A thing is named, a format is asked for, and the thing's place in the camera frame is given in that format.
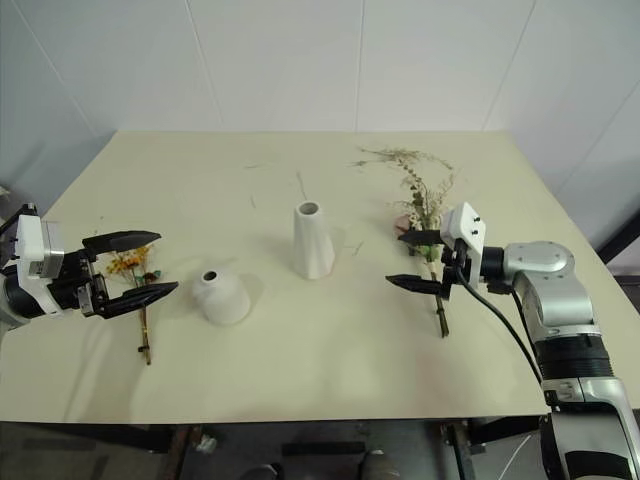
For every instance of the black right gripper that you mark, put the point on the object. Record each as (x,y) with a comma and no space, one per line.
(457,265)

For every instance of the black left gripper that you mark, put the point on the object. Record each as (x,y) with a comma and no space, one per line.
(75,285)

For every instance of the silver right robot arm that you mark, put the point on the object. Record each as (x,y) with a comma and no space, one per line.
(555,295)

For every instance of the short white ceramic vase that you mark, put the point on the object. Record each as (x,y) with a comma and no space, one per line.
(222,300)

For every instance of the tall white ceramic vase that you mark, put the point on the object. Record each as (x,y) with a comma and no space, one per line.
(312,245)

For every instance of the yellow dried flower bunch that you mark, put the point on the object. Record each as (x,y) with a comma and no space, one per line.
(131,265)

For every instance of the pale dried grass bouquet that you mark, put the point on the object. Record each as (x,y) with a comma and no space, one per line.
(422,205)

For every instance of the loose dry stem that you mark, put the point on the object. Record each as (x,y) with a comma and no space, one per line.
(301,186)

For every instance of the rusty metal table leg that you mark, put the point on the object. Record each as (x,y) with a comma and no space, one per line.
(182,450)
(460,450)

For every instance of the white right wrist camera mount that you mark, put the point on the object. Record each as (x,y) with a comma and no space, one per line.
(465,225)

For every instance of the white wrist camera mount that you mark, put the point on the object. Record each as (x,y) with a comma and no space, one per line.
(465,225)
(31,245)

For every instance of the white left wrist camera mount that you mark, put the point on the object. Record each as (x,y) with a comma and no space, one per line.
(31,245)

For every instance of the black metal side frame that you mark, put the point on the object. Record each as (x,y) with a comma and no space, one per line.
(622,235)

